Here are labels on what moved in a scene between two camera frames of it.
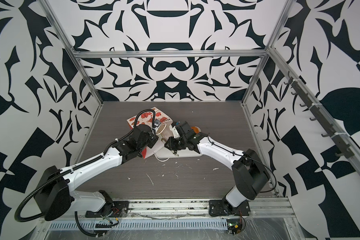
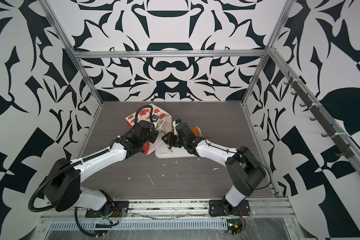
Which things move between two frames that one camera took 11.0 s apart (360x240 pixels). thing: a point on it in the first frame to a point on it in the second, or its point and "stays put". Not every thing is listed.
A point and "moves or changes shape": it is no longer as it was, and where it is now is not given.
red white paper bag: x=163 y=132 moves or changes shape
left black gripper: x=153 y=141 stays put
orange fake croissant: x=196 y=129 stays put
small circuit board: x=233 y=226 stays put
